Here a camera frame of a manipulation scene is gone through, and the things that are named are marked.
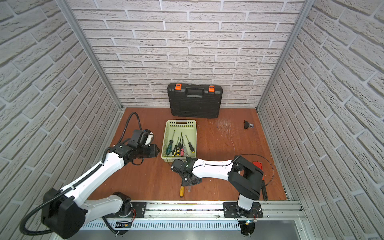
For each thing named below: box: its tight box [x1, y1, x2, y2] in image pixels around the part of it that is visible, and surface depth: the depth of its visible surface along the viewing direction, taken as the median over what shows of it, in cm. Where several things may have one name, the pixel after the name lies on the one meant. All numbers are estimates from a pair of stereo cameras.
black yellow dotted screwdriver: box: [176, 132, 183, 156], surface depth 97 cm
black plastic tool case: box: [167, 83, 223, 119], surface depth 97 cm
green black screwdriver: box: [166, 129, 176, 156], surface depth 96 cm
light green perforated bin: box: [161, 119, 197, 163], surface depth 101 cm
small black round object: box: [243, 120, 254, 129], surface depth 109 cm
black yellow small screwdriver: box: [172, 137, 180, 157], surface depth 94 cm
